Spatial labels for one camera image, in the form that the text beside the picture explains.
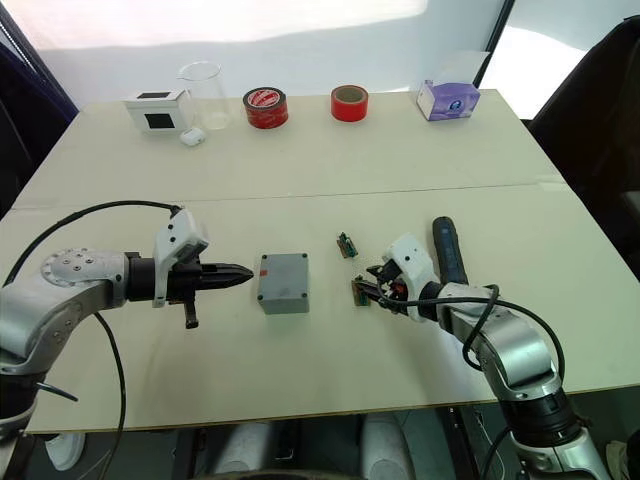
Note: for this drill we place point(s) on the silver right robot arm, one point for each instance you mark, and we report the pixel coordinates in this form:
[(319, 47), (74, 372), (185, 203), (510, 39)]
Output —
[(520, 350)]

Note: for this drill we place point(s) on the white rounded robot leg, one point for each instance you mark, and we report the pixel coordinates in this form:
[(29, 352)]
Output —
[(245, 450), (387, 447)]

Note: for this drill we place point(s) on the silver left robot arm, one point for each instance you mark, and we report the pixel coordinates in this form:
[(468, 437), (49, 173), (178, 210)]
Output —
[(60, 300)]

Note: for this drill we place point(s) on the purple white tissue box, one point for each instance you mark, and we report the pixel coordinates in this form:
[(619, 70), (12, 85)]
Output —
[(450, 102)]

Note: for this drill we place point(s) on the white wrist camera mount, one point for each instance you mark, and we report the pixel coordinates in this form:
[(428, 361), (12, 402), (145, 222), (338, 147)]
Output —
[(175, 240), (412, 260)]

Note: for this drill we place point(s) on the printed red tape roll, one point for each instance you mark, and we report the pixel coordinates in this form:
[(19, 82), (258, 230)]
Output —
[(266, 110)]

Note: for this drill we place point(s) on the grey plastic junction box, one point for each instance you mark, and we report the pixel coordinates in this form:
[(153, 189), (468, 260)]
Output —
[(284, 282)]

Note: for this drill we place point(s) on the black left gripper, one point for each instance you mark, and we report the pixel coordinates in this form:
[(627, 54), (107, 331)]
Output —
[(182, 285)]

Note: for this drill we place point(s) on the plain red tape roll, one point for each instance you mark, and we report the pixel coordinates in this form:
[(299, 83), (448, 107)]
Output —
[(350, 107)]

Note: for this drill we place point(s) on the white rounded shell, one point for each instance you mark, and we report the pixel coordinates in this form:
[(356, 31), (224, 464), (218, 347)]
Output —
[(65, 450)]

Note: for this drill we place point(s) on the white earbud case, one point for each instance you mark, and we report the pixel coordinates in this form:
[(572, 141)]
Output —
[(192, 137)]

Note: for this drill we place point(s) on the white box with black squares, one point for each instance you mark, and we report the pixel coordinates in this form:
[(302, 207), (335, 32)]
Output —
[(157, 112)]

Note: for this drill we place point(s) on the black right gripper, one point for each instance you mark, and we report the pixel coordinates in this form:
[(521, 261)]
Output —
[(388, 281)]

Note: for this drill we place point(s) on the blue black electric screwdriver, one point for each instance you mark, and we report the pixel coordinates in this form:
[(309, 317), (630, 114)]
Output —
[(450, 250)]

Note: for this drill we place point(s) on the clear glass beaker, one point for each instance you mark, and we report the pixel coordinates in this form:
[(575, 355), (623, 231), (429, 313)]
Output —
[(207, 100)]

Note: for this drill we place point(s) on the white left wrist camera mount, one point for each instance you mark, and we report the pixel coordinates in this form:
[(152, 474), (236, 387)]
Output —
[(175, 240)]

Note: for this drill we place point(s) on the black pole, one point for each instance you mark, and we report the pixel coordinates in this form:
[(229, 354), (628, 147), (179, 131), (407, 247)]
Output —
[(495, 40)]

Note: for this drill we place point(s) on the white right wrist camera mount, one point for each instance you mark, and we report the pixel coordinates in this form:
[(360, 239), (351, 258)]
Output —
[(412, 260)]

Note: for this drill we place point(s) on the small green circuit board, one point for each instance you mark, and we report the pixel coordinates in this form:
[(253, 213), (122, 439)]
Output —
[(361, 297), (347, 246)]

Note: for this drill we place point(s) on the black table frame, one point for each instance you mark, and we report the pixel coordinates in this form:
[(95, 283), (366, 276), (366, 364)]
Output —
[(460, 440)]

